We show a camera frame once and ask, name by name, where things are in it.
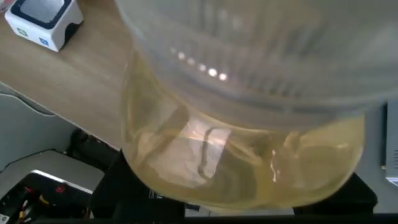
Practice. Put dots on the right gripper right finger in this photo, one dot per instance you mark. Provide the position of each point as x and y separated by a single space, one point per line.
348 199

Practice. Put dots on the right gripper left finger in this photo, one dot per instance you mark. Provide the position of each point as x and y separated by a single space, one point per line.
124 196

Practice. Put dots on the clear bottle with yellow drink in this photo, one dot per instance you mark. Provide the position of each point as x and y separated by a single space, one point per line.
248 93

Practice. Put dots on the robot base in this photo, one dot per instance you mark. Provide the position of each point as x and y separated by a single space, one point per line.
46 193

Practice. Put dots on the white barcode scanner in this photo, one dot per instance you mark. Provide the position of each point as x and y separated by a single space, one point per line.
59 29

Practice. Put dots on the wooden counter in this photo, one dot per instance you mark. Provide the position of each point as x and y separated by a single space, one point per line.
77 84

